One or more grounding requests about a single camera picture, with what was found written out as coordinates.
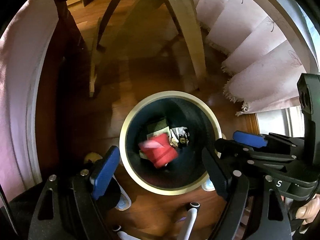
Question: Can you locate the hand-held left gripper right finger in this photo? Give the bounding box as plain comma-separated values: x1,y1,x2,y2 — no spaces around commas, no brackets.
201,146,293,240

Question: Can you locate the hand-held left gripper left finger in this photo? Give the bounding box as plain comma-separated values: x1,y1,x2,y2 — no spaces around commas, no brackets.
27,145,120,240

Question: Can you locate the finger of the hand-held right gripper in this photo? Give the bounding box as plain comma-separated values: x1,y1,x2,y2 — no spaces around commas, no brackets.
232,130,306,156
214,138,298,175

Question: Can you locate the black white paper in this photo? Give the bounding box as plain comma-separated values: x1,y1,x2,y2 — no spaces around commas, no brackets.
169,127,190,148

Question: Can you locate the dark blue trash bin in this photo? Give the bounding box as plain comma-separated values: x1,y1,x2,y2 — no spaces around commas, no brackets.
119,92,221,196

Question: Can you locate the red envelope packet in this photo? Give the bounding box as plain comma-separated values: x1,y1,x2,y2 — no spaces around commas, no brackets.
139,134,178,168

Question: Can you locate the person's right hand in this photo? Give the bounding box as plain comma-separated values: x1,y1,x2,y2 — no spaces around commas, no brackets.
296,194,320,227

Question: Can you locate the light blue slipper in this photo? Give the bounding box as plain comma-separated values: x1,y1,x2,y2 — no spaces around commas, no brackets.
114,174,132,211
201,179,216,192

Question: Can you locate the window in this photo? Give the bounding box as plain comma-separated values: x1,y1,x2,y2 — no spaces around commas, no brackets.
257,105,306,137

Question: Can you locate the white plastic tube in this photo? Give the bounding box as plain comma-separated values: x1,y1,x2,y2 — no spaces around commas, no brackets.
179,201,200,240

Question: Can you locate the floral white curtain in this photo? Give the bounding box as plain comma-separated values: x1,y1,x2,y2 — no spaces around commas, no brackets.
187,0,314,117

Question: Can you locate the pink blanket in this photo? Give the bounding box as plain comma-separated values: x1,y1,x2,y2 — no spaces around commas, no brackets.
0,0,64,205

